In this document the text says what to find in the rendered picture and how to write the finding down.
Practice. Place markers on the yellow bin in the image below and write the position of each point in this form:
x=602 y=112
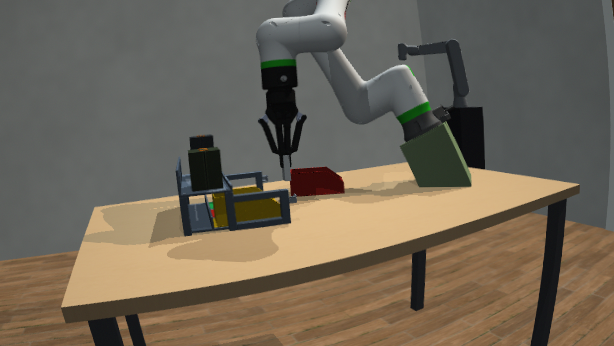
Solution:
x=246 y=211

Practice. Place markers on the red bin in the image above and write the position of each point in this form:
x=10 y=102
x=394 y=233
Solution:
x=315 y=181

